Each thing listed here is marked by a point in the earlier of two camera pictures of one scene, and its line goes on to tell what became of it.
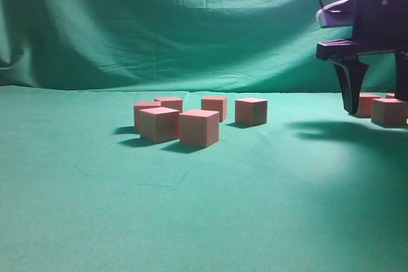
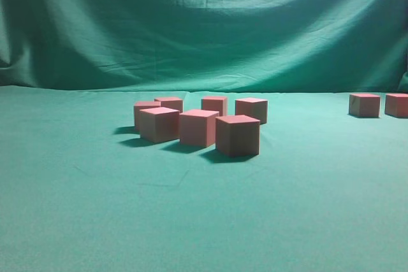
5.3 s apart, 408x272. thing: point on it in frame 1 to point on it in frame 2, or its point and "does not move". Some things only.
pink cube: x=175 y=104 does not move
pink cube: x=387 y=112 to x=237 y=135
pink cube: x=250 y=111 does not move
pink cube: x=139 y=105 does not move
